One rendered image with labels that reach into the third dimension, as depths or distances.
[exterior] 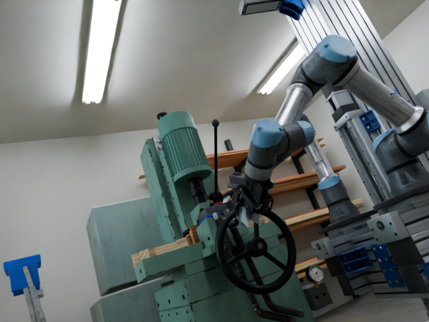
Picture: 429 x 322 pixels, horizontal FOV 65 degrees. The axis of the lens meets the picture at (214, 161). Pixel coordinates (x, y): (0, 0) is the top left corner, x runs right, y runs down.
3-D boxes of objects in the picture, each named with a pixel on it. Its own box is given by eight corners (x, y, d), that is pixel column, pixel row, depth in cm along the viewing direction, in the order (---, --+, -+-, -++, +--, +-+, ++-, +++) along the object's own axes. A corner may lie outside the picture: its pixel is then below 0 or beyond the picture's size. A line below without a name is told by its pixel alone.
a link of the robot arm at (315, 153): (328, 206, 179) (285, 119, 197) (331, 207, 192) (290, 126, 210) (350, 196, 175) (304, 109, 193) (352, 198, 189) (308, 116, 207)
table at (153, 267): (150, 273, 105) (145, 253, 107) (136, 283, 131) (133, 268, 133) (302, 225, 131) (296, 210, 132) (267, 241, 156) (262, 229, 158)
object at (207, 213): (207, 218, 120) (202, 204, 122) (198, 226, 129) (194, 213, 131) (239, 210, 125) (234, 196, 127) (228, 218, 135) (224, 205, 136)
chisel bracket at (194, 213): (204, 222, 140) (198, 203, 143) (195, 230, 152) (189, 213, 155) (219, 218, 143) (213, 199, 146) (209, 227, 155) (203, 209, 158)
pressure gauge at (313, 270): (315, 289, 124) (306, 267, 127) (309, 290, 127) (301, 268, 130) (328, 283, 127) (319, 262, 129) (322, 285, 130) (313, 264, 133)
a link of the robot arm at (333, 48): (421, 142, 127) (306, 54, 124) (459, 121, 115) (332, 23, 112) (417, 164, 121) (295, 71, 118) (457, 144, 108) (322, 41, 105)
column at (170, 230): (185, 280, 150) (144, 138, 173) (173, 285, 169) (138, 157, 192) (229, 265, 160) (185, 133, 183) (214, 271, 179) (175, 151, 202)
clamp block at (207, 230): (212, 243, 116) (205, 218, 118) (201, 251, 127) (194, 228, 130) (249, 232, 122) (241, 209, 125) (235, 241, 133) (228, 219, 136)
